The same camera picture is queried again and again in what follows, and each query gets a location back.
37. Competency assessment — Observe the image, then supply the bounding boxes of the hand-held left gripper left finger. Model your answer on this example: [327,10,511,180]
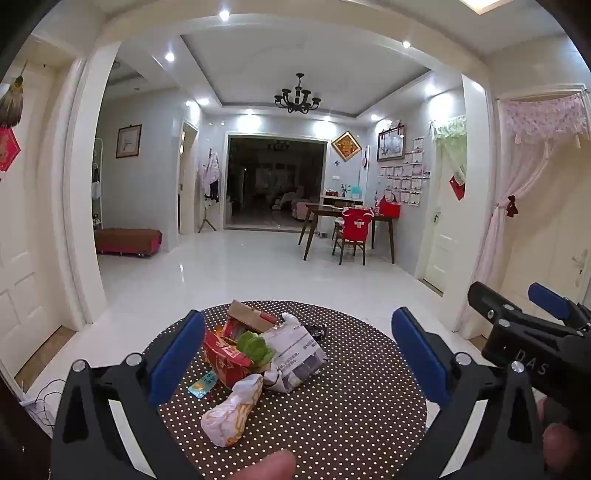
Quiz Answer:
[50,310,218,480]

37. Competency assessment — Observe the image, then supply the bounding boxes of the blue small packet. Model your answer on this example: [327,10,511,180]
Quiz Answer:
[187,371,220,398]

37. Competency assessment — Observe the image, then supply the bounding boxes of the large framed picture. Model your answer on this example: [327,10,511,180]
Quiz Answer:
[376,124,407,162]

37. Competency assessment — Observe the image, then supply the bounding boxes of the white orange wrapper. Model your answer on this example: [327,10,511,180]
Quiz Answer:
[201,374,264,448]

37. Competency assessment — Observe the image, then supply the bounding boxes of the person's right hand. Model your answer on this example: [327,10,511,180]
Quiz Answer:
[536,396,591,476]

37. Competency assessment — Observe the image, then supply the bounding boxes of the hanging broom decoration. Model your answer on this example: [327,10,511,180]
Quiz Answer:
[0,60,28,129]

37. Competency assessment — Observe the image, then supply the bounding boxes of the torn cardboard box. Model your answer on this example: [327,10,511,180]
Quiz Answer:
[226,300,279,334]

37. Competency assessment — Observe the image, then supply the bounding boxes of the green wrapper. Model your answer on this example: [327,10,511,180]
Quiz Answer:
[236,331,277,365]

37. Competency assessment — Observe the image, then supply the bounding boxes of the red paper door decoration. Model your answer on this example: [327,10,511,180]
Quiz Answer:
[0,127,21,172]

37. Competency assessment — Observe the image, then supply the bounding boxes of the white side cabinet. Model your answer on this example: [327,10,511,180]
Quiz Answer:
[320,194,365,238]

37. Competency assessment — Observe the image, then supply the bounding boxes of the red upholstered bench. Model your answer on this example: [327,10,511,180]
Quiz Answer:
[95,227,163,257]

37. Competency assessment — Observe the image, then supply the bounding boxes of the floor cables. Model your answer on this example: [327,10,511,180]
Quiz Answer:
[21,378,68,428]

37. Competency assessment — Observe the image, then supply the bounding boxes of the group of wall certificates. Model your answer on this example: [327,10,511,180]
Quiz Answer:
[376,136,426,206]

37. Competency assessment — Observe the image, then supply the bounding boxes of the red snack packet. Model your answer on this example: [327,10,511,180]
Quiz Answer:
[203,319,254,388]

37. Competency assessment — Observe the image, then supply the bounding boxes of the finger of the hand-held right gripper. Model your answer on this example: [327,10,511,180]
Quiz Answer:
[467,281,523,325]
[527,282,591,329]

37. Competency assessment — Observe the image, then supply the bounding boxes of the round table with dotted tablecloth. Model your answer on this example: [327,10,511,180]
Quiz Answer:
[139,300,428,480]

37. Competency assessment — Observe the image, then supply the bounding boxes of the diamond-shaped wall decoration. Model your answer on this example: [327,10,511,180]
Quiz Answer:
[331,130,356,162]

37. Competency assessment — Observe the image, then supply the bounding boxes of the person's left hand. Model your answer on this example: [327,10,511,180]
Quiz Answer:
[222,450,296,480]

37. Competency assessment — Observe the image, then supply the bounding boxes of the pink curtain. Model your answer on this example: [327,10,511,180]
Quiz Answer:
[455,92,585,333]

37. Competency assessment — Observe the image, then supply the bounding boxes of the small framed picture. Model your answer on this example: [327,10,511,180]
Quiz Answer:
[115,124,142,159]

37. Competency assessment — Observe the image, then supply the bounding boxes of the sliding glass door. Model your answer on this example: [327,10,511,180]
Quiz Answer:
[224,133,331,230]

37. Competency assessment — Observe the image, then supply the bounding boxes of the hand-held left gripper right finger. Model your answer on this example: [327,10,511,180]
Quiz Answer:
[392,307,546,480]

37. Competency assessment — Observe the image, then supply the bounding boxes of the chair with red cover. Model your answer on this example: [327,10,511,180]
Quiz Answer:
[331,208,374,266]

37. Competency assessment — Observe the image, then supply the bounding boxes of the red bag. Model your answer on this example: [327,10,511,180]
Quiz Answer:
[379,188,402,217]

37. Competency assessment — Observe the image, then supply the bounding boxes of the dark wooden dining table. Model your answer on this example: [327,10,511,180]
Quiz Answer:
[298,203,397,265]

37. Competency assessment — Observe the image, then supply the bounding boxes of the coat rack with clothes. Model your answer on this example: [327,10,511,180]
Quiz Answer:
[198,148,221,234]

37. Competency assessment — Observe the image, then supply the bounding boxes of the black chandelier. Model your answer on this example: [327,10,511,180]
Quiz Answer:
[274,73,321,114]

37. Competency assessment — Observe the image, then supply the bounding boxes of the newspaper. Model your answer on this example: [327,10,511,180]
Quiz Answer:
[263,320,328,394]

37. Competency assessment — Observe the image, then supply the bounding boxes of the green valance curtain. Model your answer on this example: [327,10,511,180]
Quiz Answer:
[429,115,466,148]

